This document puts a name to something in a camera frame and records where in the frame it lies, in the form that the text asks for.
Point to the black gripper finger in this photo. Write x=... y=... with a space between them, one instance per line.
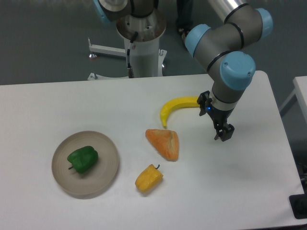
x=227 y=131
x=219 y=131

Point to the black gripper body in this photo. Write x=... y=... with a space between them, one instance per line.
x=217 y=110

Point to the green bell pepper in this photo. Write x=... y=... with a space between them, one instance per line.
x=83 y=159

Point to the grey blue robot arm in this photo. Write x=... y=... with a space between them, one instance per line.
x=219 y=51

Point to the yellow bell pepper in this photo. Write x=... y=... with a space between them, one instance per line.
x=148 y=178

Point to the beige round plate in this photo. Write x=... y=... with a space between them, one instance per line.
x=98 y=178

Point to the yellow banana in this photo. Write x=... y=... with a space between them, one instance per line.
x=175 y=104

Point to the orange bread wedge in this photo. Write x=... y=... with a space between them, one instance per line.
x=166 y=142

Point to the white side table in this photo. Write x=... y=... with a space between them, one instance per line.
x=298 y=94

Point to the person left shoe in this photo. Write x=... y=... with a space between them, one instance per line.
x=183 y=32

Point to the black device at edge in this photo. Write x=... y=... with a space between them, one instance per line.
x=299 y=205

